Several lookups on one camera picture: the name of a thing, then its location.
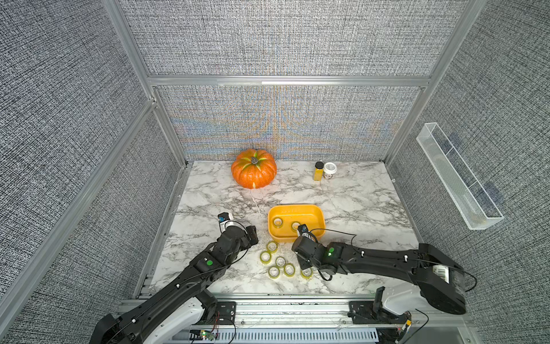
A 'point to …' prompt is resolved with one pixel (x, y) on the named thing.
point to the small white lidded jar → (329, 168)
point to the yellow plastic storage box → (284, 219)
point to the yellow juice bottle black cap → (319, 171)
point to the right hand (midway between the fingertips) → (300, 249)
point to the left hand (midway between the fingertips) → (251, 229)
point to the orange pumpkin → (254, 169)
